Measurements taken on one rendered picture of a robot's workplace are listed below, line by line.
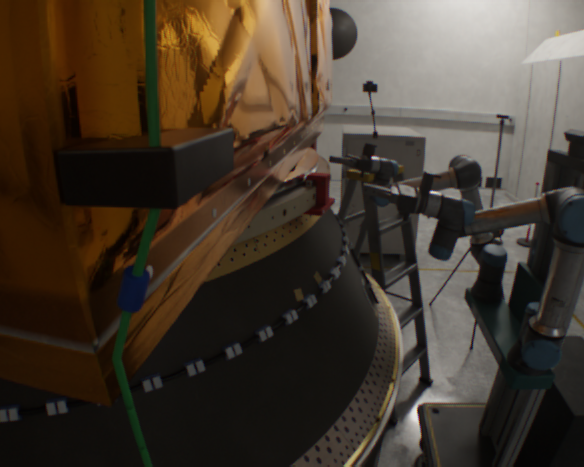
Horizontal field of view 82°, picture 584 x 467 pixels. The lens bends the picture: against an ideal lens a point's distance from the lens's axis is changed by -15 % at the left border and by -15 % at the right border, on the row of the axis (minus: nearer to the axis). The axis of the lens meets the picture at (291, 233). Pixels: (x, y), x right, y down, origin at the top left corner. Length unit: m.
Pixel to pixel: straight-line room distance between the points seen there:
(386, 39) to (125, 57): 8.31
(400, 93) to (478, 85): 1.67
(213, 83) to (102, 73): 0.11
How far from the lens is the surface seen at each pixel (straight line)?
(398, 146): 4.47
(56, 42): 0.23
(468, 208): 1.17
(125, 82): 0.24
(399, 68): 8.48
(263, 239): 0.84
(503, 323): 1.74
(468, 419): 2.37
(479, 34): 8.95
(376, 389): 1.10
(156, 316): 0.33
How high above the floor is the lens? 1.94
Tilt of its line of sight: 20 degrees down
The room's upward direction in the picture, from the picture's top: straight up
